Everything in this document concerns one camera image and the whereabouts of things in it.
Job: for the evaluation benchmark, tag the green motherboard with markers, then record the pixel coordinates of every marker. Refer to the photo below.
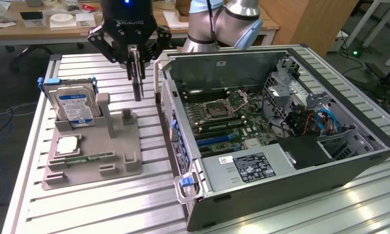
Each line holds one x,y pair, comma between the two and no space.
247,126

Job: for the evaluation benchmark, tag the silver drive cage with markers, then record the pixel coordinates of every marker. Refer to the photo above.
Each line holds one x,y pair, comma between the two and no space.
280,95

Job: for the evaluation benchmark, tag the black office chair base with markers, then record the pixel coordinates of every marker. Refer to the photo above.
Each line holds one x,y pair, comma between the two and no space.
29,50

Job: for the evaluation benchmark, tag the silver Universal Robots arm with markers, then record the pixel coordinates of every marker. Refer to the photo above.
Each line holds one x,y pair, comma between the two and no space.
244,9

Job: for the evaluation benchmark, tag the wooden desk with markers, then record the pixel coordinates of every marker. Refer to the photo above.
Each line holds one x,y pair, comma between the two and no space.
36,33

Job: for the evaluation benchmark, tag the small white labelled box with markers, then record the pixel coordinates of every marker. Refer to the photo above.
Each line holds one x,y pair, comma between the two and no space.
85,19

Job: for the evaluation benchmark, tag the red packet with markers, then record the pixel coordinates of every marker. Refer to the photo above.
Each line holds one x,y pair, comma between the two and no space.
89,8

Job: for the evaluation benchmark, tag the low-profile graphics card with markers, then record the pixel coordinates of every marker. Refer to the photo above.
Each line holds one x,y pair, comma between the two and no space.
137,90

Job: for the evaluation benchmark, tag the dark RAM stick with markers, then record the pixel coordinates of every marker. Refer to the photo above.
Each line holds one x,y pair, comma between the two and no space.
221,124

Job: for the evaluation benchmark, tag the silver CPU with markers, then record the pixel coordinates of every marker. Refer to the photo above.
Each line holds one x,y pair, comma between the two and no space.
67,145

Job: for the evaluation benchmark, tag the white cup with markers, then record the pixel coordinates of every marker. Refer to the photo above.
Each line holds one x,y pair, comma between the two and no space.
48,2

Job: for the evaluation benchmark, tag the stack of papers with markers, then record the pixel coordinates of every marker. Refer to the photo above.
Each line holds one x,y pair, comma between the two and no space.
179,20

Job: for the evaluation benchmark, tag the black RAM slot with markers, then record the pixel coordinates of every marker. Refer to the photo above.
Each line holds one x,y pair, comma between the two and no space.
217,130
207,98
207,95
204,90

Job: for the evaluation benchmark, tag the metal socket cover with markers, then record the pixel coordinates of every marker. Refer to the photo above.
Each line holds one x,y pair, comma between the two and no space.
237,91

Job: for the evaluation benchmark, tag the device with green light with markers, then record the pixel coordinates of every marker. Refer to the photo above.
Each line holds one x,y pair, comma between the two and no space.
354,52

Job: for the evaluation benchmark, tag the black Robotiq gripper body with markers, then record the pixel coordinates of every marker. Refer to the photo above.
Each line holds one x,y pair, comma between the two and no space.
127,19

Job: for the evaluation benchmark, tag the grey power supply unit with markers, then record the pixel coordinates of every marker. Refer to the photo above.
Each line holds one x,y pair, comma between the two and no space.
221,178

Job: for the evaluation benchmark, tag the wooden cabinet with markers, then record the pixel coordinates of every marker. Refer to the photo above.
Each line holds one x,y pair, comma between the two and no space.
312,24

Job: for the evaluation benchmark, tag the white paper slip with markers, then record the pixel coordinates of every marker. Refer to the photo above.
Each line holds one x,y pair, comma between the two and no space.
3,25

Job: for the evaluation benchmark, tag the grey parts rack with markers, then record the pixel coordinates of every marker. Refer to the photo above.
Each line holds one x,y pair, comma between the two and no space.
91,136

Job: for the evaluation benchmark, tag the white desk frame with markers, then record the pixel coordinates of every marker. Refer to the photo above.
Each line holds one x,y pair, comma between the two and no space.
380,23

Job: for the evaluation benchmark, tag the grey cup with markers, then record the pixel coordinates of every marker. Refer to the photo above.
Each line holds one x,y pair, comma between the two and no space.
35,3

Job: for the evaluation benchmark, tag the green RAM stick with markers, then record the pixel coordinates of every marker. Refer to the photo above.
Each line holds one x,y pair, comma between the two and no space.
83,159

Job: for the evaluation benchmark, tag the black open PC case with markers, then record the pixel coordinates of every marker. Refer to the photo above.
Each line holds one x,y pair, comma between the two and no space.
280,195

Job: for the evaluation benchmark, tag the black equipment stand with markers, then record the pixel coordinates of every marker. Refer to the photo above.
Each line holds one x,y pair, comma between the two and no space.
373,69

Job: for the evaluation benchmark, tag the CPU socket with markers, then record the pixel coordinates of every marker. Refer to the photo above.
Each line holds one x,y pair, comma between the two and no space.
219,109

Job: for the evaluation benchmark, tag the white box with bowl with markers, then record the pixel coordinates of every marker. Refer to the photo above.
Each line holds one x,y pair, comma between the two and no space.
63,23

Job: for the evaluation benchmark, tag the silver chipset heatsink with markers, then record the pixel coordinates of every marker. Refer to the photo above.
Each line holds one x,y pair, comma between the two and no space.
255,143

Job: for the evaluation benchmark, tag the hard disk in blue caddy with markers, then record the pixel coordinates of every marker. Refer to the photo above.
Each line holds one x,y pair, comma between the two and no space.
73,104

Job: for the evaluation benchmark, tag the black-topped white box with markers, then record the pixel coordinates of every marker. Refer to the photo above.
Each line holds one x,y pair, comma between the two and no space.
33,22

